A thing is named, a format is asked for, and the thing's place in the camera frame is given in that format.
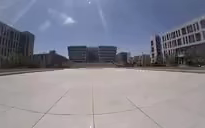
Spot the blue glass building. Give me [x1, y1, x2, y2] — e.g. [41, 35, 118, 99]
[67, 45, 118, 64]

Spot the group of low buildings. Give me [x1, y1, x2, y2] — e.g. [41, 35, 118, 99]
[115, 51, 152, 67]

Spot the pale concrete slab plaza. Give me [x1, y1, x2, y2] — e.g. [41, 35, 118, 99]
[0, 67, 205, 128]

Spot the low dark building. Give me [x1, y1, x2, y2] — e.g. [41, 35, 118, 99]
[32, 49, 70, 68]

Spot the dark low border strip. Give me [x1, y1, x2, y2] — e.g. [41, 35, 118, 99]
[0, 65, 205, 78]

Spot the white building with window rows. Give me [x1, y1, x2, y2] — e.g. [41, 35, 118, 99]
[149, 14, 205, 67]

